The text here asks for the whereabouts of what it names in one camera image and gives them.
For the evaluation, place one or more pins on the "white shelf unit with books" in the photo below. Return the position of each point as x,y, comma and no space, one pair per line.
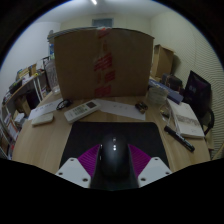
10,131

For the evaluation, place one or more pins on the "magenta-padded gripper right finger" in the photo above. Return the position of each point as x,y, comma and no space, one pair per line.
153,171

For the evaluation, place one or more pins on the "blue flat book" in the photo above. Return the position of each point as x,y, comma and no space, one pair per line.
175,96

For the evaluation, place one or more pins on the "ceiling tube light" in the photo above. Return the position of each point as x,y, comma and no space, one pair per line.
93,2

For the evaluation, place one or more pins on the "black marker pen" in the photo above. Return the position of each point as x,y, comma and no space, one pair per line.
179,138

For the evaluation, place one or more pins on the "tall upright cardboard box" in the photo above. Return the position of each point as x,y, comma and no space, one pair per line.
162,61

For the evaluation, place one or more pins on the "open white book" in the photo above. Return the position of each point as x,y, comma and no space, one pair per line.
186,121

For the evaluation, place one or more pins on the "black monitor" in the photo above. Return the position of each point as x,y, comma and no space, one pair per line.
198,90

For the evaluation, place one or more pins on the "white remote with buttons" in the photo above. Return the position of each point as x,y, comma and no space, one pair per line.
81,111

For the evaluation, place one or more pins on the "clear glass jar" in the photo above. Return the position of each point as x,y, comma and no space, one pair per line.
50,75

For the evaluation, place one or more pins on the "large cardboard box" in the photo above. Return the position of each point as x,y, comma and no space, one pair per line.
76,66

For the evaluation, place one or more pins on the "small dark clip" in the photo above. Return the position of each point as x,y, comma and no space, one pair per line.
141,107

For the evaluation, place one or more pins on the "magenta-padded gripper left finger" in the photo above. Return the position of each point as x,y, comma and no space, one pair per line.
73,171

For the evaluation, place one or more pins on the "grey door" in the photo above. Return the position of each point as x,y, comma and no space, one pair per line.
102,22

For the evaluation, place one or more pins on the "black mouse pad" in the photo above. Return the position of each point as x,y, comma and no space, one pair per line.
86,133

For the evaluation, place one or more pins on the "black computer mouse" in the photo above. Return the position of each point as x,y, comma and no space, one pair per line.
114,156

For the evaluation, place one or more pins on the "cluttered wooden side desk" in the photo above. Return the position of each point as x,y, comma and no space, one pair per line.
20,88

